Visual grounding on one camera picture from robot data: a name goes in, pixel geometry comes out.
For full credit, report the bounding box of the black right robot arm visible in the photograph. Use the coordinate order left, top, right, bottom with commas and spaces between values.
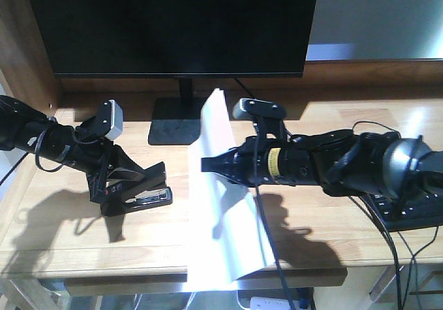
201, 129, 442, 200

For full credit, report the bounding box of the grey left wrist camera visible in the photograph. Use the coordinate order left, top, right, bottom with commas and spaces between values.
75, 99, 125, 140

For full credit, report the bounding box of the black keyboard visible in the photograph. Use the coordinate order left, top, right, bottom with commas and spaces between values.
361, 193, 442, 232

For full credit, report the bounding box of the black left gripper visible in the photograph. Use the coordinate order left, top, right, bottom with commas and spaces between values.
71, 140, 144, 203

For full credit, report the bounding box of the wooden desk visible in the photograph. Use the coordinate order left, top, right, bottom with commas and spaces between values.
1, 0, 442, 293

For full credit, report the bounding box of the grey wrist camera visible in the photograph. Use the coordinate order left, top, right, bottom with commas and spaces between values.
233, 98, 287, 140
75, 99, 125, 140

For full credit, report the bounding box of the white paper sheet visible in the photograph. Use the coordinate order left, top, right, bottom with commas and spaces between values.
187, 89, 275, 291

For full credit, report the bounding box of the black computer monitor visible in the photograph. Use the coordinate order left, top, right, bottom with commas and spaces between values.
29, 0, 316, 145

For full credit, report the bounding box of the black monitor cable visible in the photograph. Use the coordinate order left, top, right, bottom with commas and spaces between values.
233, 77, 257, 98

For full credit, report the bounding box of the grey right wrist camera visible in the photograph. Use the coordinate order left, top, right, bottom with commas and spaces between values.
233, 98, 287, 140

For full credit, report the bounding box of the white power strip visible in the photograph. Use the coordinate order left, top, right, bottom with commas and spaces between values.
250, 297, 299, 310

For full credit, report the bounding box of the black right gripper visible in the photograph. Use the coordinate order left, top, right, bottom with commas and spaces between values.
201, 136, 296, 187

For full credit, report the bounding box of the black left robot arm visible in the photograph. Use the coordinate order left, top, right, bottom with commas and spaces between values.
1, 95, 143, 203

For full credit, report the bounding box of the black stapler with orange band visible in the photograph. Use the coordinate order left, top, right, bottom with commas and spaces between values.
100, 162, 173, 217

